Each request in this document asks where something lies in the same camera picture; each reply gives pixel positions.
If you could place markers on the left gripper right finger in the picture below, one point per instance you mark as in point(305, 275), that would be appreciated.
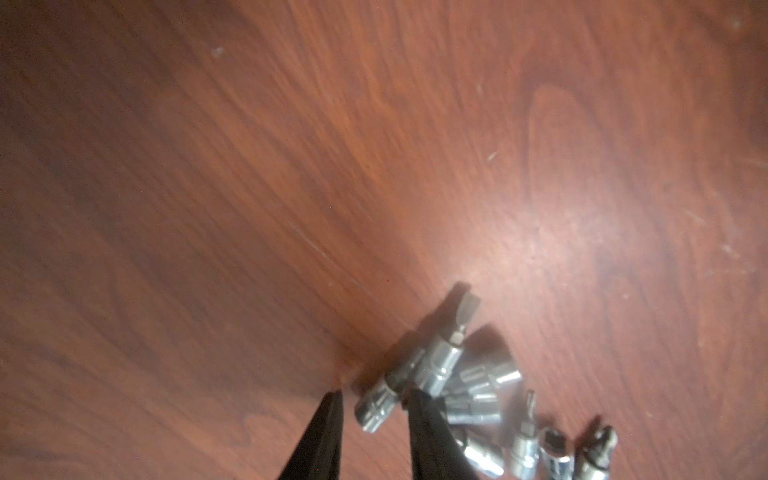
point(435, 453)

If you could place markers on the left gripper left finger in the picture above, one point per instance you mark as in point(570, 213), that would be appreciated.
point(318, 453)

